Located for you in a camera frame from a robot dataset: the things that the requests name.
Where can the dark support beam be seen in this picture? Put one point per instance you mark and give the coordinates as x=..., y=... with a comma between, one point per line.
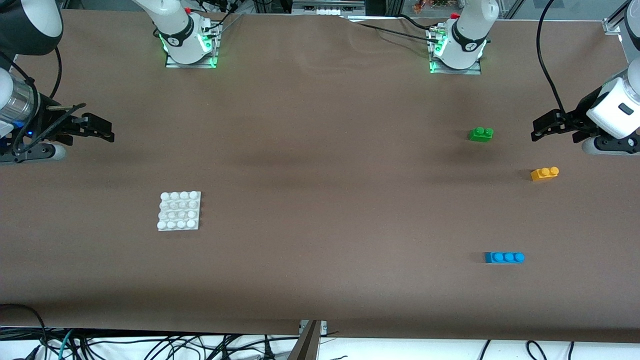
x=305, y=347

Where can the brown table mat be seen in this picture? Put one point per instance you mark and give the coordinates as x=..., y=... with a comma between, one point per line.
x=320, y=150

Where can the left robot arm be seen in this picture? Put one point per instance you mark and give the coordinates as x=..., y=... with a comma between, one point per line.
x=470, y=30

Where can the green two-stud block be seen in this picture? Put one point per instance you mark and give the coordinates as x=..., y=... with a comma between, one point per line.
x=480, y=135

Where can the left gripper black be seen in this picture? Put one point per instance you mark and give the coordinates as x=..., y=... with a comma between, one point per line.
x=573, y=121

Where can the yellow two-stud block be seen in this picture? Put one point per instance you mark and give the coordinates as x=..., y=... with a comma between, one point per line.
x=542, y=174

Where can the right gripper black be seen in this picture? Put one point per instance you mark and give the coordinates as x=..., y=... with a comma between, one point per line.
x=48, y=125

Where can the metal table bracket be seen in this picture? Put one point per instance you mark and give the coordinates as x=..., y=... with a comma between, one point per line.
x=322, y=326

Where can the white studded base plate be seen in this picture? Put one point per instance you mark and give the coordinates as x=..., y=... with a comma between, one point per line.
x=179, y=211

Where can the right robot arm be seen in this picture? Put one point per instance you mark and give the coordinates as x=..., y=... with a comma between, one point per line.
x=175, y=25

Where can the blue three-stud block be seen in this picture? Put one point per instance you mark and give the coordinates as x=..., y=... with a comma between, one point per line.
x=502, y=258

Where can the aluminium profile post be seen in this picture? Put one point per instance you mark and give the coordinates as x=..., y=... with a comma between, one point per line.
x=612, y=22

